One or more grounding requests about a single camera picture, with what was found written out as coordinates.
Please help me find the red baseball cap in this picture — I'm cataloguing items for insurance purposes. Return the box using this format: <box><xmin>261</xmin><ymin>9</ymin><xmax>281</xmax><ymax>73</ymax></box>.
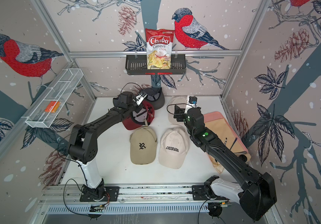
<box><xmin>122</xmin><ymin>101</ymin><xmax>155</xmax><ymax>130</ymax></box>

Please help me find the cream Colorado baseball cap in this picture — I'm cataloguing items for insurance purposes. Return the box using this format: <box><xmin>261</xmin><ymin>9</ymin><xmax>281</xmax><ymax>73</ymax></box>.
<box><xmin>158</xmin><ymin>124</ymin><xmax>190</xmax><ymax>169</ymax></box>

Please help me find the khaki baseball cap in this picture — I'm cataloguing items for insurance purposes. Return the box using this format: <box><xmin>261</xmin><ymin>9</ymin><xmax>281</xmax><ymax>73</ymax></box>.
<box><xmin>130</xmin><ymin>126</ymin><xmax>158</xmax><ymax>165</ymax></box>

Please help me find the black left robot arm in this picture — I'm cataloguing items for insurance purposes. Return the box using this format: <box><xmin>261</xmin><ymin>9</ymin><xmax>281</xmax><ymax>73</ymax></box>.
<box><xmin>69</xmin><ymin>91</ymin><xmax>147</xmax><ymax>201</ymax></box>

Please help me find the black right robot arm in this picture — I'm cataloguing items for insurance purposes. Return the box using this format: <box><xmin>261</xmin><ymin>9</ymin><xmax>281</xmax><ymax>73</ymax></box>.
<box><xmin>173</xmin><ymin>104</ymin><xmax>277</xmax><ymax>221</ymax></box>

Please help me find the black baseball cap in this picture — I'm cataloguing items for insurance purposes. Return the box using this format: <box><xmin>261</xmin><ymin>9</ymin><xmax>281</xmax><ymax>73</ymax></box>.
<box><xmin>141</xmin><ymin>87</ymin><xmax>165</xmax><ymax>110</ymax></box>

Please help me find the pink plastic tray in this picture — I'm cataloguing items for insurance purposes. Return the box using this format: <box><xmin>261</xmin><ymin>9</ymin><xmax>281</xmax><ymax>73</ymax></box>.
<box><xmin>203</xmin><ymin>111</ymin><xmax>248</xmax><ymax>153</ymax></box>

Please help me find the Chuba cassava chips bag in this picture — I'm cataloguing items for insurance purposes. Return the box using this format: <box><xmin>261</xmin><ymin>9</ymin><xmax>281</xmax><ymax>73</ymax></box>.
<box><xmin>146</xmin><ymin>29</ymin><xmax>175</xmax><ymax>70</ymax></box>

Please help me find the orange box in basket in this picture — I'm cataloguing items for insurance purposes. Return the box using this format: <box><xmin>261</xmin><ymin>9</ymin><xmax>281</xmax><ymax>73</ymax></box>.
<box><xmin>45</xmin><ymin>101</ymin><xmax>61</xmax><ymax>113</ymax></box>

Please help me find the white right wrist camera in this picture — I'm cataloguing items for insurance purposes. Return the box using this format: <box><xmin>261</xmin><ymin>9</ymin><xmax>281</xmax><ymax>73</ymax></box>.
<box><xmin>187</xmin><ymin>96</ymin><xmax>197</xmax><ymax>107</ymax></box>

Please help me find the black wall basket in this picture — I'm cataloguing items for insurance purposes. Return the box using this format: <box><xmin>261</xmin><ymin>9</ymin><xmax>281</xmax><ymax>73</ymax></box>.
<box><xmin>126</xmin><ymin>54</ymin><xmax>186</xmax><ymax>75</ymax></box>

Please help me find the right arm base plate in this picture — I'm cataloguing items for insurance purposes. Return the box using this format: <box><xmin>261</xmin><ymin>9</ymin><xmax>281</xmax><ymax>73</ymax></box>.
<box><xmin>190</xmin><ymin>185</ymin><xmax>228</xmax><ymax>201</ymax></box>

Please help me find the white wire wall basket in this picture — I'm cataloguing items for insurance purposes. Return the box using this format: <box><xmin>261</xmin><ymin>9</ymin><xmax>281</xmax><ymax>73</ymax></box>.
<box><xmin>23</xmin><ymin>68</ymin><xmax>84</xmax><ymax>128</ymax></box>

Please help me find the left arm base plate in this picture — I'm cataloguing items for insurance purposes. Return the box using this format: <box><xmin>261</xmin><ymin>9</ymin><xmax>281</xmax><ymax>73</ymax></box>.
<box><xmin>79</xmin><ymin>185</ymin><xmax>120</xmax><ymax>202</ymax></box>

